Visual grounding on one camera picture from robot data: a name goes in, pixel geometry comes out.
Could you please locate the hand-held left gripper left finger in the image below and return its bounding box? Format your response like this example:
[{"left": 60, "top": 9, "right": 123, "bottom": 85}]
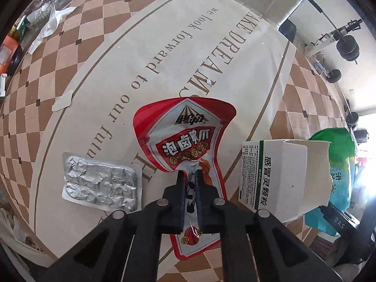
[{"left": 48, "top": 171, "right": 186, "bottom": 282}]

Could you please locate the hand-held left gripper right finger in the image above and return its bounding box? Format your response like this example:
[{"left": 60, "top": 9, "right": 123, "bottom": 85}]
[{"left": 195, "top": 170, "right": 338, "bottom": 282}]

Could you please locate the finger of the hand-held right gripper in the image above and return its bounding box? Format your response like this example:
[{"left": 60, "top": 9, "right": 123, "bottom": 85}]
[{"left": 319, "top": 204, "right": 357, "bottom": 231}]

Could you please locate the red snack packet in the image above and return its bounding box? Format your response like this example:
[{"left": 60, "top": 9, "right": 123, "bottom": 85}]
[{"left": 133, "top": 97, "right": 237, "bottom": 261}]

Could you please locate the dark wooden chair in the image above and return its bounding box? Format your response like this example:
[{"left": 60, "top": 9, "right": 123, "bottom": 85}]
[{"left": 311, "top": 235, "right": 334, "bottom": 259}]

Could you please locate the green blue plastic bag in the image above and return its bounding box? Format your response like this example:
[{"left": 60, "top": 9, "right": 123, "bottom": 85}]
[{"left": 304, "top": 127, "right": 357, "bottom": 237}]

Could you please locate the white green medicine box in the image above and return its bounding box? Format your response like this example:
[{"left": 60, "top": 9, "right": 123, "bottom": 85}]
[{"left": 238, "top": 139, "right": 332, "bottom": 224}]

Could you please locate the silver blister pack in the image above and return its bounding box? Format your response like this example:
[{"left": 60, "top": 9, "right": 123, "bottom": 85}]
[{"left": 62, "top": 152, "right": 143, "bottom": 213}]

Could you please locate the curl barbell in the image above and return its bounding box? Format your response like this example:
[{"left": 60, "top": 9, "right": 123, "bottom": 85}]
[{"left": 326, "top": 69, "right": 360, "bottom": 127}]

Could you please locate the small white paper scrap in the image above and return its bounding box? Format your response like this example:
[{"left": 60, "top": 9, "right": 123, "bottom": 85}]
[{"left": 52, "top": 90, "right": 74, "bottom": 112}]

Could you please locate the white bag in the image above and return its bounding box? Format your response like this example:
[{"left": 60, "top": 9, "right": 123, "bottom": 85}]
[{"left": 0, "top": 208, "right": 44, "bottom": 253}]

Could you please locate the checked tablecloth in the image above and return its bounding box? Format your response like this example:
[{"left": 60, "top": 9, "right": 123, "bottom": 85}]
[{"left": 0, "top": 0, "right": 357, "bottom": 271}]

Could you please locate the black paper bag blue print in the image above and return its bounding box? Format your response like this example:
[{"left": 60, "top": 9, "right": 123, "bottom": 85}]
[{"left": 279, "top": 20, "right": 300, "bottom": 40}]

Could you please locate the black round container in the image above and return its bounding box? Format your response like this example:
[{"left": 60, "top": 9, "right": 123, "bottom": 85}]
[{"left": 7, "top": 51, "right": 22, "bottom": 75}]

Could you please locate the orange box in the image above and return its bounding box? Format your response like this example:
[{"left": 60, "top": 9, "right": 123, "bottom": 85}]
[{"left": 1, "top": 34, "right": 21, "bottom": 50}]

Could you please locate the crumpled clear plastic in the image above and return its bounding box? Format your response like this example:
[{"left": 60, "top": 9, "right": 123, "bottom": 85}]
[{"left": 29, "top": 0, "right": 59, "bottom": 21}]

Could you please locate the small green white box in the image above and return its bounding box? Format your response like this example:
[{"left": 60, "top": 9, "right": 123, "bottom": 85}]
[{"left": 16, "top": 16, "right": 30, "bottom": 40}]

